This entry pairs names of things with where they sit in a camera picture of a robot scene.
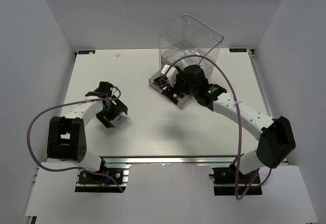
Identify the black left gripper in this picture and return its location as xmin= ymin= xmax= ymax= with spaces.
xmin=95 ymin=95 xmax=127 ymax=128

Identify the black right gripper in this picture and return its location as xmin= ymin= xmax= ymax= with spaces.
xmin=162 ymin=69 xmax=197 ymax=105

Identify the white box yellow label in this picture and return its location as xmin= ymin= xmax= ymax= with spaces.
xmin=112 ymin=114 xmax=130 ymax=128

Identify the clear packet blue label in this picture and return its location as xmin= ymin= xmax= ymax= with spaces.
xmin=174 ymin=49 xmax=200 ymax=60

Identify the black square compact case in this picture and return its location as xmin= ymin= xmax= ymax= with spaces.
xmin=153 ymin=76 xmax=168 ymax=89

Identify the clear acrylic makeup organizer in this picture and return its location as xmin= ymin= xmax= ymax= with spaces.
xmin=148 ymin=15 xmax=224 ymax=108

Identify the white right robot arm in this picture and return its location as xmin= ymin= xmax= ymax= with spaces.
xmin=161 ymin=65 xmax=296 ymax=183

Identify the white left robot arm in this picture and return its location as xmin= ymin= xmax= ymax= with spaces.
xmin=47 ymin=81 xmax=130 ymax=183

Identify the blue table label right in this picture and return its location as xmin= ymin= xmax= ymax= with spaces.
xmin=229 ymin=48 xmax=247 ymax=52

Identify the blue table label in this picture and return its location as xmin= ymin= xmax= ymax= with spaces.
xmin=229 ymin=48 xmax=247 ymax=52
xmin=77 ymin=50 xmax=95 ymax=55

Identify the blue table label left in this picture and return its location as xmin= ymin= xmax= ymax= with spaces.
xmin=77 ymin=50 xmax=95 ymax=55

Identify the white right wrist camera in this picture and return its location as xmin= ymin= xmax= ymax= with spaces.
xmin=161 ymin=65 xmax=179 ymax=87

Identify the aluminium table edge rail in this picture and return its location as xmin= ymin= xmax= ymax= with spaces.
xmin=102 ymin=155 xmax=235 ymax=167

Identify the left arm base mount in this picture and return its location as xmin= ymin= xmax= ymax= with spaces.
xmin=75 ymin=160 xmax=129 ymax=193

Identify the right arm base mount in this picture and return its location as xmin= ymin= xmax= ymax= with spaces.
xmin=208 ymin=167 xmax=262 ymax=196

